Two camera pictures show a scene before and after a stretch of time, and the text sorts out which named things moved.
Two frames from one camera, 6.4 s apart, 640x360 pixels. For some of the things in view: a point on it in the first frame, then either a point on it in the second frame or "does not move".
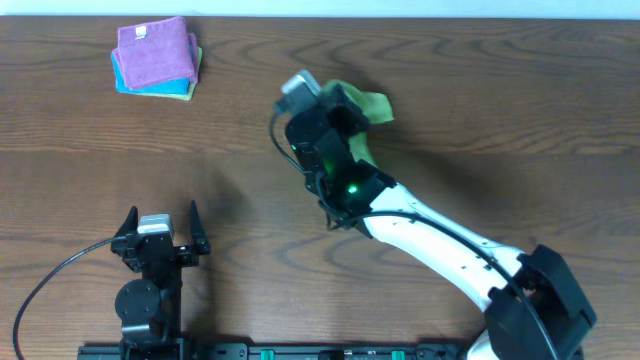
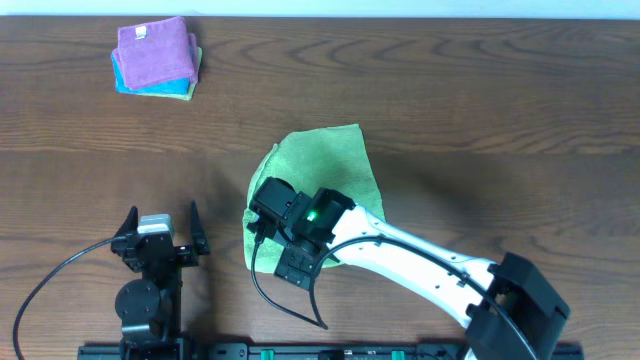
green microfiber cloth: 376,107 to 332,158
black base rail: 184,350 does not move
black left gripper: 181,251 does not move
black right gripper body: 345,119 to 291,266
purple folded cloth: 156,53 does not move
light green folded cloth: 180,97 does not move
